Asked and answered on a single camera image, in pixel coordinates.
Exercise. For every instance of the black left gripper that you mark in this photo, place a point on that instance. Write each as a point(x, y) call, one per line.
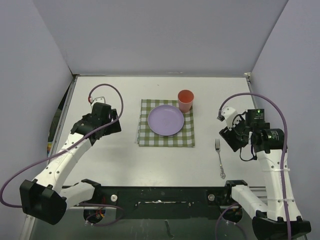
point(113, 129)

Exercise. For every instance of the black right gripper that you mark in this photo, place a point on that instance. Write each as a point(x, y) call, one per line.
point(229, 135)

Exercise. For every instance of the silver metal fork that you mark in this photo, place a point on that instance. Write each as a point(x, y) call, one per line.
point(217, 146)

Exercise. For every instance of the purple plastic plate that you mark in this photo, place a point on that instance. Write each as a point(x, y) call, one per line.
point(165, 120)

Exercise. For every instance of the orange plastic cup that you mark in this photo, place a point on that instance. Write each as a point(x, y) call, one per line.
point(185, 100)

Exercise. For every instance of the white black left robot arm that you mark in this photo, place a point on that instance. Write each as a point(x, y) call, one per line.
point(57, 171)

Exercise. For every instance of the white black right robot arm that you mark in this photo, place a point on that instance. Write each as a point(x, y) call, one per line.
point(279, 218)

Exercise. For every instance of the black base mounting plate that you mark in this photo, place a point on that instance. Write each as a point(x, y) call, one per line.
point(157, 203)

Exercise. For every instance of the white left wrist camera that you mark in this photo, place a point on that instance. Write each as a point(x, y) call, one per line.
point(100, 99)

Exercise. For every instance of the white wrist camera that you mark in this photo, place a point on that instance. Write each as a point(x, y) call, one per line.
point(227, 114)
point(100, 99)

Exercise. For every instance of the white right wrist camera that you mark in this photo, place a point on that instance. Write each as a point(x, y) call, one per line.
point(227, 114)

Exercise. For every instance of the aluminium front frame rail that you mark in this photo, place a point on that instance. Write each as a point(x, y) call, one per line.
point(41, 197)

